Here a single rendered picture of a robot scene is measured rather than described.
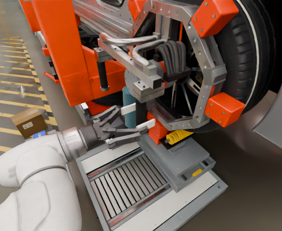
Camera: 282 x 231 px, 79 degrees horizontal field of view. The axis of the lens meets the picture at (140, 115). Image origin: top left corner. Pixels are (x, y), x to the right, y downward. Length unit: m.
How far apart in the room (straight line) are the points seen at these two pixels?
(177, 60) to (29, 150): 0.46
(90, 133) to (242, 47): 0.52
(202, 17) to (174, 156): 0.90
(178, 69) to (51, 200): 0.45
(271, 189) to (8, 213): 1.55
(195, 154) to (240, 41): 0.85
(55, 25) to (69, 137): 0.64
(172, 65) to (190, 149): 0.86
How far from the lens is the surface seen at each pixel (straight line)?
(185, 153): 1.26
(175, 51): 0.54
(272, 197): 1.61
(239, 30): 0.63
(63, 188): 0.43
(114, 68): 1.19
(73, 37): 1.03
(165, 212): 1.22
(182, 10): 0.64
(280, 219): 1.56
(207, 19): 0.57
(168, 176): 1.21
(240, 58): 0.63
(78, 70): 1.09
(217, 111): 0.61
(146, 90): 0.51
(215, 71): 0.59
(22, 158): 0.50
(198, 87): 0.79
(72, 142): 0.50
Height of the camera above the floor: 1.22
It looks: 42 degrees down
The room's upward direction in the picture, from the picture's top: straight up
